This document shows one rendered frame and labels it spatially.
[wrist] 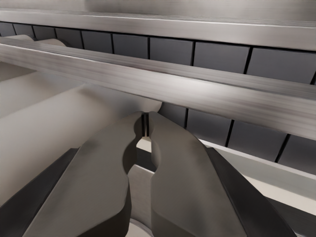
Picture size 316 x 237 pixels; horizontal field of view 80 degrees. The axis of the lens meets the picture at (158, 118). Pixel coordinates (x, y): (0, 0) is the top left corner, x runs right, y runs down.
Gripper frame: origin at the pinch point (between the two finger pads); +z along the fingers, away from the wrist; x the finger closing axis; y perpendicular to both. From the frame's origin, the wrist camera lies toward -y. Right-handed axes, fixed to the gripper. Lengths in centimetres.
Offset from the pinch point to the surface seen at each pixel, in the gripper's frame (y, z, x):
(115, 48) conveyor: -2.4, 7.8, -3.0
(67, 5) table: -5.6, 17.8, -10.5
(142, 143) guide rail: 4.2, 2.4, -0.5
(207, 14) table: -5.2, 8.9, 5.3
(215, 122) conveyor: 2.5, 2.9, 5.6
